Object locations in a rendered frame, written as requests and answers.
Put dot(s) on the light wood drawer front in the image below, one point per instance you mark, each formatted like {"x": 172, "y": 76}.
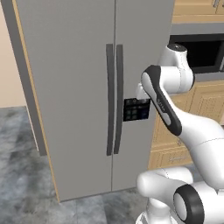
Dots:
{"x": 163, "y": 159}

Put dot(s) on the light wood base cupboards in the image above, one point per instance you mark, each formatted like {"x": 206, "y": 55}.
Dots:
{"x": 204, "y": 99}

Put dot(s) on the grey fridge door plain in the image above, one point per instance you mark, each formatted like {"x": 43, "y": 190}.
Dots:
{"x": 70, "y": 87}

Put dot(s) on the grey fridge door with dispenser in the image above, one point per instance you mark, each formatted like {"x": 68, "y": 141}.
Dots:
{"x": 137, "y": 35}

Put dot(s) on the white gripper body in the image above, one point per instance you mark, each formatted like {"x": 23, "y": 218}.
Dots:
{"x": 141, "y": 92}

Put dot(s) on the light wood wall cupboards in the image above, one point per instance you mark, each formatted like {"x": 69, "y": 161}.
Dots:
{"x": 195, "y": 8}

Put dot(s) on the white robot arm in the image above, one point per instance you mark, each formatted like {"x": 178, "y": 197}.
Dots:
{"x": 201, "y": 137}

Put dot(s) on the black and grey microwave oven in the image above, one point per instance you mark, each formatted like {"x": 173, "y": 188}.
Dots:
{"x": 204, "y": 55}

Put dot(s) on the grey fridge body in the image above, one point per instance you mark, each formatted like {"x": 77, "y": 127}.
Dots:
{"x": 26, "y": 87}

